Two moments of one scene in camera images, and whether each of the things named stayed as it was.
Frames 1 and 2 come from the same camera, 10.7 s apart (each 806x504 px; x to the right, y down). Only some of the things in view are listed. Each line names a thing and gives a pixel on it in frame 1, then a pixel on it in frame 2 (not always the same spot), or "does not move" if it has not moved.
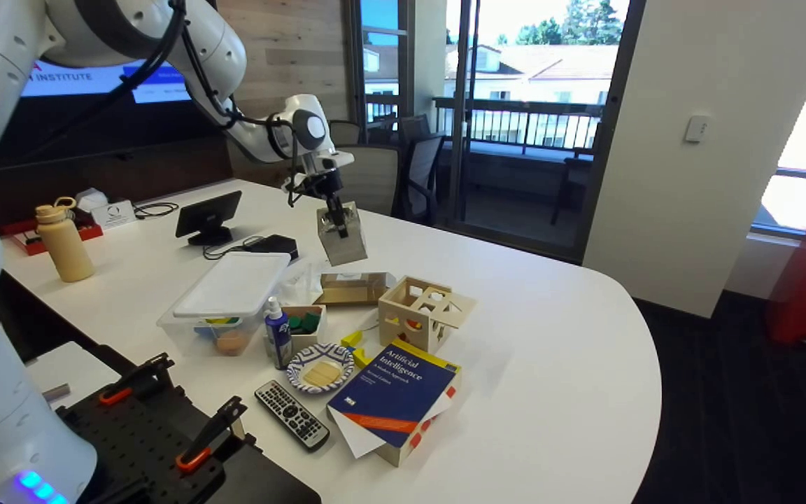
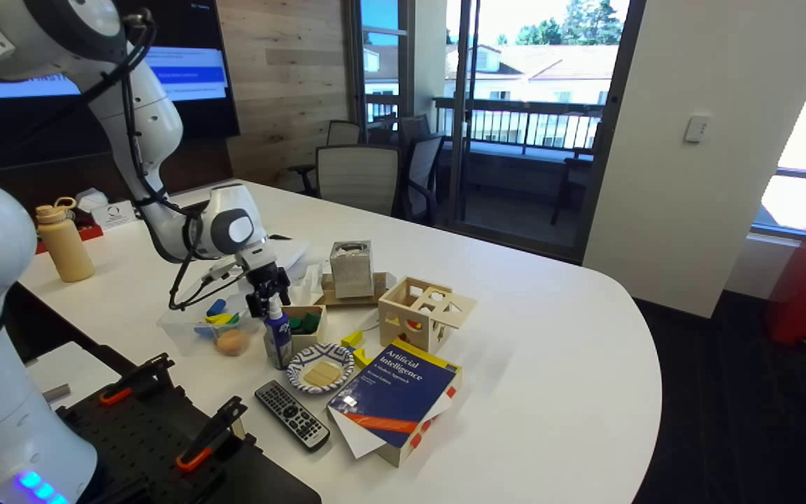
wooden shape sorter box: x=421 y=315 does not move
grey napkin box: x=342 y=248 -> x=351 y=263
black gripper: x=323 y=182 -> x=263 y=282
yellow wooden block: x=354 y=343 does not move
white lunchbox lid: x=232 y=283 -> x=277 y=248
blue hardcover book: x=398 y=399 does not move
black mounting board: x=141 y=441 does not move
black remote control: x=294 y=417 does not move
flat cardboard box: x=342 y=289 does not move
